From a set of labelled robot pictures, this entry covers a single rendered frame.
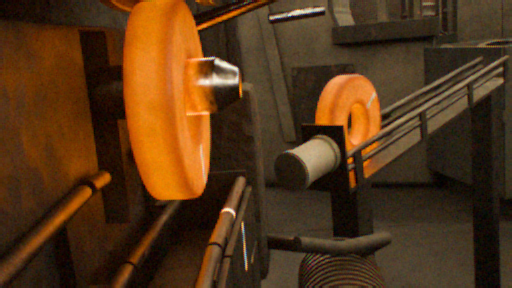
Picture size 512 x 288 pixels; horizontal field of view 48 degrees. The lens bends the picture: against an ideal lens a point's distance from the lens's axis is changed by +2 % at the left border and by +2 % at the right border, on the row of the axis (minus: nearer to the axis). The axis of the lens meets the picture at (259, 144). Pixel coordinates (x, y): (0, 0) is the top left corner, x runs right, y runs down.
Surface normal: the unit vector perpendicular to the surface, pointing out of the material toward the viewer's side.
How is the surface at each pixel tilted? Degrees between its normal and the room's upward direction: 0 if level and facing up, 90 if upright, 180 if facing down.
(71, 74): 90
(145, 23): 39
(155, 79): 73
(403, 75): 90
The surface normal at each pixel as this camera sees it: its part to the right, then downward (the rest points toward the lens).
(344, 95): 0.78, 0.05
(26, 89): 0.99, -0.07
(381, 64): -0.30, 0.20
